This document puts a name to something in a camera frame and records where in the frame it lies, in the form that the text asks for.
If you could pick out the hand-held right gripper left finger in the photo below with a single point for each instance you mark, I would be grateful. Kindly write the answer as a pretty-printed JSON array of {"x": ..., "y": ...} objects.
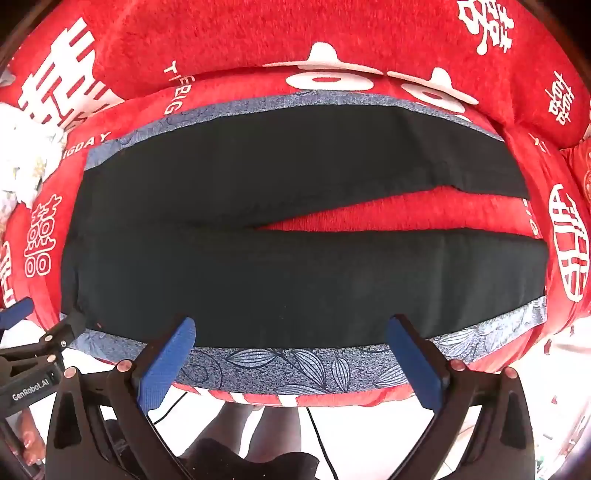
[{"x": 166, "y": 364}]

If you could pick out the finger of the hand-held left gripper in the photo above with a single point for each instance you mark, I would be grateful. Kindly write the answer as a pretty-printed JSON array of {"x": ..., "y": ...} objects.
[
  {"x": 64, "y": 328},
  {"x": 16, "y": 313}
]

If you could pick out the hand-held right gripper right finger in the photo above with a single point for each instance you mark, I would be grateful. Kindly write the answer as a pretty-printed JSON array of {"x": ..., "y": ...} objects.
[{"x": 415, "y": 364}]

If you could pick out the black pants with blue trim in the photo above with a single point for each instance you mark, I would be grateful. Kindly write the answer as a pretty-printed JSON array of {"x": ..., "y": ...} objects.
[{"x": 277, "y": 286}]

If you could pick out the person's left hand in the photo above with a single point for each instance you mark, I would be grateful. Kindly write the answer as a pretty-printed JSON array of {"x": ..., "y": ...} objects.
[{"x": 28, "y": 438}]

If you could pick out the person's left leg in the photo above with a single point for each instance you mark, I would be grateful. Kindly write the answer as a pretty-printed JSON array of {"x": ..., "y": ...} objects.
[{"x": 231, "y": 427}]

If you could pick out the person's leg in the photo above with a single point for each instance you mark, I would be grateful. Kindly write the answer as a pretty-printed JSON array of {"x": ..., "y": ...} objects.
[
  {"x": 231, "y": 427},
  {"x": 279, "y": 429}
]

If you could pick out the person's right leg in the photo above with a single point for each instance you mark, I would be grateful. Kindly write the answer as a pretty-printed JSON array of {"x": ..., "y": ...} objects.
[{"x": 279, "y": 429}]

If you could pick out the person's black shorts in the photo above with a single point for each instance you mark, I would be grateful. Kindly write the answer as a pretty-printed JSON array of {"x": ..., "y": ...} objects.
[{"x": 258, "y": 467}]

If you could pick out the white floral cloth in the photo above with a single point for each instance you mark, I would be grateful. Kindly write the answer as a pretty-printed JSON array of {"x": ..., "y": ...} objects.
[{"x": 23, "y": 152}]

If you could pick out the red embroidered cushion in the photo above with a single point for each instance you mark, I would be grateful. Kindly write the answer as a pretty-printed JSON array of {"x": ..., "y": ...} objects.
[{"x": 582, "y": 161}]

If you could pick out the red printed blanket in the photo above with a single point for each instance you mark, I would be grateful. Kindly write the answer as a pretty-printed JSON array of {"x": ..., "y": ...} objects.
[{"x": 231, "y": 37}]

